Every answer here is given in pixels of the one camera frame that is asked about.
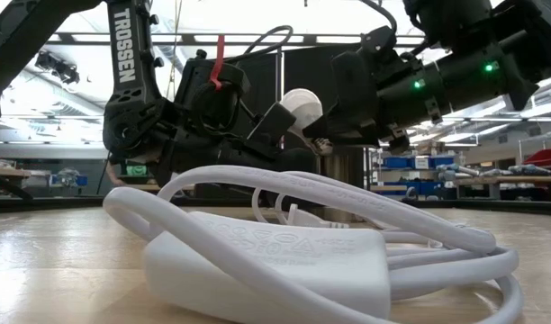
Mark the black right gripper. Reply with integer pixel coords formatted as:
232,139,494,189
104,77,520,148
302,49,411,155

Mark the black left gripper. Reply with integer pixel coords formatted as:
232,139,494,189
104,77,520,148
153,95,320,188

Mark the metal lamp base with socket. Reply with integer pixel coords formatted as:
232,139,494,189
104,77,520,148
311,147,366,222

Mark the white frosted lightbulb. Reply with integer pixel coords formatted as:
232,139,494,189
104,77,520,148
278,87,334,157

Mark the blue storage bin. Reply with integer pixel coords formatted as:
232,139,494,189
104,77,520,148
430,155,456,169
383,156,414,170

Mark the background wooden workbench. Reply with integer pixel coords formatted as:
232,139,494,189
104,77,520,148
454,175,551,202

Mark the rack with red bins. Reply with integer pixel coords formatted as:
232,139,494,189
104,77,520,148
521,146,551,168

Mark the black ceiling-mounted device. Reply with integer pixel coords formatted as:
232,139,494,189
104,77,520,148
33,49,81,86

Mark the background desk with dark leg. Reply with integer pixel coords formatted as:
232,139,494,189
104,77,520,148
0,166,34,202

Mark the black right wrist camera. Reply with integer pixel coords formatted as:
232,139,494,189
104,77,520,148
359,24,398,58

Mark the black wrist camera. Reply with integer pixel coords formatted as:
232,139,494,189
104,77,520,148
173,49,252,136
359,24,398,58

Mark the white power cable with switch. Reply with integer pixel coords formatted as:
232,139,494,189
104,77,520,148
102,164,525,324

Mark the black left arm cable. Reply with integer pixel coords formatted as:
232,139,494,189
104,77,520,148
221,24,295,64

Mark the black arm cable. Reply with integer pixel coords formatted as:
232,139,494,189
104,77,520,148
221,24,295,64
357,0,399,35

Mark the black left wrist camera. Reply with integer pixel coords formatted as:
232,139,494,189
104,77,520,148
173,49,252,136

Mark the red cable tie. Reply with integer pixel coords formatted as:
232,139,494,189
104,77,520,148
209,34,227,92

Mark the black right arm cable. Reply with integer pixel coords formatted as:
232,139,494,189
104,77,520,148
357,0,399,35

